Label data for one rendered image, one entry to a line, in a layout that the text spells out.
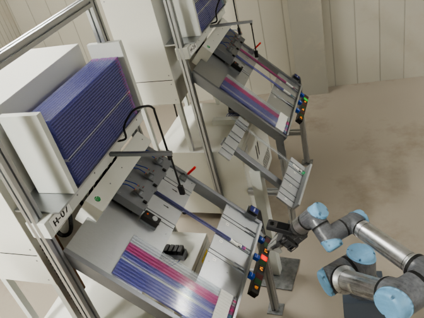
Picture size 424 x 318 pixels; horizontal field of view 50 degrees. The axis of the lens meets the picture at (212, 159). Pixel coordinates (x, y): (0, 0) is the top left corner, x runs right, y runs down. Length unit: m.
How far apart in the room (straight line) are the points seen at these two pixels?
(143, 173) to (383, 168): 2.21
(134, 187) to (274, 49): 3.13
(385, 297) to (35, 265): 1.28
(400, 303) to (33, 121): 1.29
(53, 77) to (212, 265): 1.01
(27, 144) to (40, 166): 0.09
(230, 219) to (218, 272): 0.30
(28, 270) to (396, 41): 3.91
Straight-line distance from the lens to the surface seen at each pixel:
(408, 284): 1.64
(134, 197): 1.92
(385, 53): 4.88
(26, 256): 1.91
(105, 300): 2.35
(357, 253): 2.02
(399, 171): 3.71
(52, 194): 1.73
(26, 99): 1.80
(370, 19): 4.73
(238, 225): 2.20
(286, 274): 2.98
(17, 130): 1.62
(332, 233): 1.87
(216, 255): 2.04
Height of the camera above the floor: 2.26
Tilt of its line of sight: 33 degrees down
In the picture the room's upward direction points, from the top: 15 degrees counter-clockwise
